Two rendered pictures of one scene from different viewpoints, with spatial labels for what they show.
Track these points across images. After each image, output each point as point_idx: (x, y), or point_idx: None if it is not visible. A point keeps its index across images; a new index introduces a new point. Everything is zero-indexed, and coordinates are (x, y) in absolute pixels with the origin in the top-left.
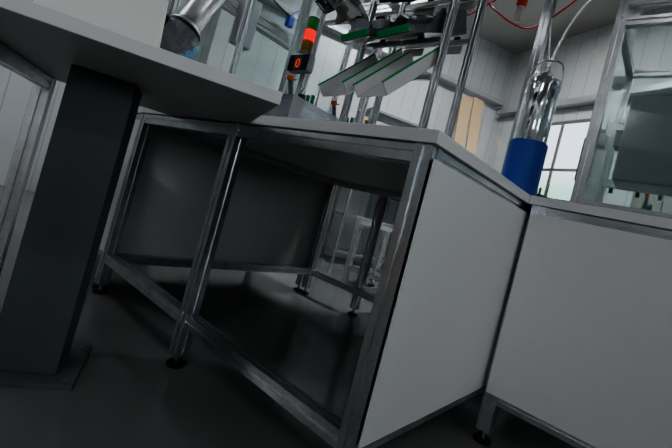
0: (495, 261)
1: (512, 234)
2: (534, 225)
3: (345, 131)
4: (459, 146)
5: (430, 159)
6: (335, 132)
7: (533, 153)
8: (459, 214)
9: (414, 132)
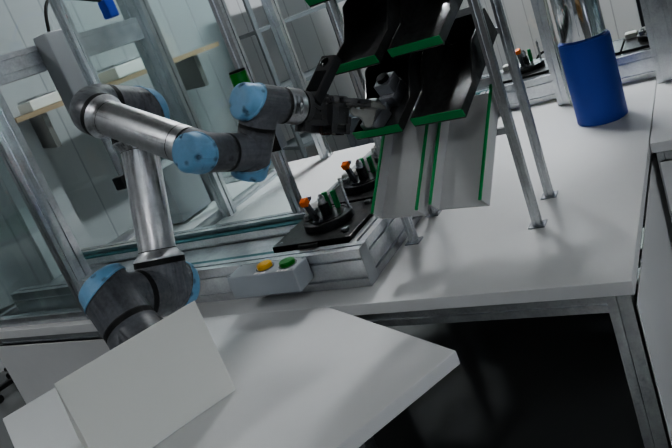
0: (664, 254)
1: (658, 205)
2: (670, 174)
3: (500, 302)
4: (635, 255)
5: (633, 307)
6: (485, 305)
7: (601, 55)
8: (651, 292)
9: (600, 288)
